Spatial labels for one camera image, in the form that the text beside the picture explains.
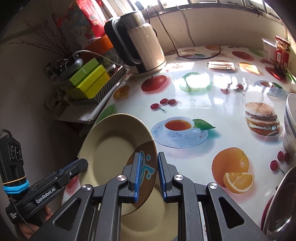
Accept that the beige plate brown patch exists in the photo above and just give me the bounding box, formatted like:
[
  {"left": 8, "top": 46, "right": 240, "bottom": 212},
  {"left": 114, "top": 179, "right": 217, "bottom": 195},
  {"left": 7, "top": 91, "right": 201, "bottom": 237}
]
[{"left": 79, "top": 113, "right": 161, "bottom": 215}]

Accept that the steel bowl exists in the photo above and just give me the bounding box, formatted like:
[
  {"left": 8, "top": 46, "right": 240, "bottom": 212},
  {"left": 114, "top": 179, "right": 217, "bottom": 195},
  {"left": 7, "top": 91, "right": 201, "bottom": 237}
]
[{"left": 263, "top": 167, "right": 295, "bottom": 240}]

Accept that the white bowl blue stripe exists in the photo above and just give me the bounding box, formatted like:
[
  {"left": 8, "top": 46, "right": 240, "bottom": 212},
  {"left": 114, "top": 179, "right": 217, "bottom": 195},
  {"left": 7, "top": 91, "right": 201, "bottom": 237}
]
[{"left": 282, "top": 93, "right": 296, "bottom": 155}]

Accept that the person's left hand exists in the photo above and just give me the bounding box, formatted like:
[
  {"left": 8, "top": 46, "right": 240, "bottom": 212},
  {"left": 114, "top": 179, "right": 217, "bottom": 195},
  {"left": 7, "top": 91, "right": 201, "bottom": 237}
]
[{"left": 16, "top": 205, "right": 53, "bottom": 240}]

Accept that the blue wrist band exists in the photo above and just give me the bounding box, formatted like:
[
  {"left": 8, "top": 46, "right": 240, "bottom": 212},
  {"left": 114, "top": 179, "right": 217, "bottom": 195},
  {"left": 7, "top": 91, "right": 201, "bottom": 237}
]
[{"left": 3, "top": 180, "right": 29, "bottom": 195}]

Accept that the beige plate bottom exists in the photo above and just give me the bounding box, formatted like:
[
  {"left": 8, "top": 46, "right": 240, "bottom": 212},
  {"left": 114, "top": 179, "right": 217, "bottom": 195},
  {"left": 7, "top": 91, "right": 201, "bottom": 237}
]
[{"left": 120, "top": 182, "right": 186, "bottom": 241}]

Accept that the yellow cardboard box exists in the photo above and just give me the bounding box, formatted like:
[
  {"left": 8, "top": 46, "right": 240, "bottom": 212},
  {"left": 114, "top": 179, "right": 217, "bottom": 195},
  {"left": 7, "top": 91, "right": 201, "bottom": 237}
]
[{"left": 66, "top": 65, "right": 110, "bottom": 100}]

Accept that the striped storage tray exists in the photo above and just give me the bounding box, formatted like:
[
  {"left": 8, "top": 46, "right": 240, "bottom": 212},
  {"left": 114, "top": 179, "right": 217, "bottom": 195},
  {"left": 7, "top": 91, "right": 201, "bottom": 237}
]
[{"left": 72, "top": 66, "right": 128, "bottom": 105}]

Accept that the green cardboard box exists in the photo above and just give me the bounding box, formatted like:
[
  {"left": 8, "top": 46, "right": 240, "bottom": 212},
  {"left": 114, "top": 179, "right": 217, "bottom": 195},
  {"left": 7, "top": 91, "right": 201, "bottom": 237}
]
[{"left": 69, "top": 58, "right": 99, "bottom": 86}]

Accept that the fruit print tablecloth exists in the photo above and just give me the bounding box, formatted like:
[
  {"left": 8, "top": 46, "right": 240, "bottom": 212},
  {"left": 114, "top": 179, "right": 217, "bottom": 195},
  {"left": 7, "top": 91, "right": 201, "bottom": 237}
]
[{"left": 91, "top": 46, "right": 295, "bottom": 232}]

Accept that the orange box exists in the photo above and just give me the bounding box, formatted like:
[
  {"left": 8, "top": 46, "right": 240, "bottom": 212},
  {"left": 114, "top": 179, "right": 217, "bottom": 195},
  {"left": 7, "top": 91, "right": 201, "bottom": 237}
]
[{"left": 83, "top": 35, "right": 113, "bottom": 55}]

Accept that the white electric kettle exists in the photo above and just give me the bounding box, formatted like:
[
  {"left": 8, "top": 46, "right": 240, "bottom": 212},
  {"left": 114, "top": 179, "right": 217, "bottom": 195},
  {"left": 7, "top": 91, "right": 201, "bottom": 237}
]
[{"left": 104, "top": 11, "right": 166, "bottom": 76}]

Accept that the red packaging bag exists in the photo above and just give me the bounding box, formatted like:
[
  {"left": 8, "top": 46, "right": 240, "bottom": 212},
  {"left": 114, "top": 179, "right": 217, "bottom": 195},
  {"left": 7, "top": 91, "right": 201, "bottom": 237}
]
[{"left": 66, "top": 1, "right": 106, "bottom": 40}]

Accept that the red-labelled glass jar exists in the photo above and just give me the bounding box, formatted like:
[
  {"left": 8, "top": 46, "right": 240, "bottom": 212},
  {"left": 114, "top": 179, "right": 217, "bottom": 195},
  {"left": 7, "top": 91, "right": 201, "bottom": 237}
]
[{"left": 274, "top": 36, "right": 290, "bottom": 76}]

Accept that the white cable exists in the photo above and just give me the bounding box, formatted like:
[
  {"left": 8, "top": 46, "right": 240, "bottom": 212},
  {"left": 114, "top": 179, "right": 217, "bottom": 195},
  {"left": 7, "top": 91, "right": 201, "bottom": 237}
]
[{"left": 74, "top": 49, "right": 123, "bottom": 68}]

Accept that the black kettle power cable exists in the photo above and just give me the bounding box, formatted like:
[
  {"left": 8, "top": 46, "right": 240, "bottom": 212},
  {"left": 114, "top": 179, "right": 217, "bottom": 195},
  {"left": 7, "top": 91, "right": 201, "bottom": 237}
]
[{"left": 147, "top": 4, "right": 222, "bottom": 60}]

